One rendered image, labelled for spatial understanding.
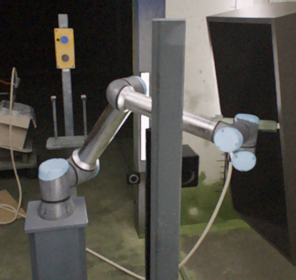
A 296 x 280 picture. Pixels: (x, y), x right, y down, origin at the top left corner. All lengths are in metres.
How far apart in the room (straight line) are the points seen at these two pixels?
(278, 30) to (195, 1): 1.14
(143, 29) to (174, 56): 1.97
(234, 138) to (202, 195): 1.69
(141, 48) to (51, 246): 1.35
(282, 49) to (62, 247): 1.40
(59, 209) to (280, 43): 1.30
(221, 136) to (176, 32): 0.80
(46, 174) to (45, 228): 0.26
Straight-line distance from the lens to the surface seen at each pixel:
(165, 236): 0.79
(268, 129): 1.91
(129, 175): 2.83
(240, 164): 1.59
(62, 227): 2.05
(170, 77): 0.68
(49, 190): 2.05
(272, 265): 2.89
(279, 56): 1.70
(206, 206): 3.13
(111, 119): 1.89
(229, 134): 1.42
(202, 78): 2.79
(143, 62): 2.66
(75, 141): 2.76
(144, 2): 2.64
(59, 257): 2.16
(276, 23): 1.67
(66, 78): 2.82
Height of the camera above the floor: 1.65
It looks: 17 degrees down
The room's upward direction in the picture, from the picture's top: straight up
